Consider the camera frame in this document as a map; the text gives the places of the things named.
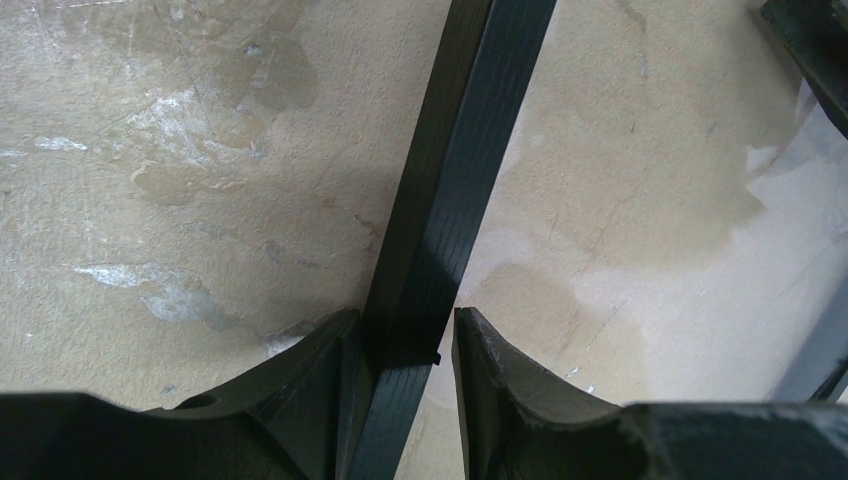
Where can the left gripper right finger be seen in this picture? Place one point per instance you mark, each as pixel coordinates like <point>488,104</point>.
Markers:
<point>521,421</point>

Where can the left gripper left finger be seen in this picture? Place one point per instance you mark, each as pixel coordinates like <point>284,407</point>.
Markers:
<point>282,419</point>

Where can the black picture frame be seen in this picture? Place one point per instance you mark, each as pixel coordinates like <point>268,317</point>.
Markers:
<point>647,198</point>

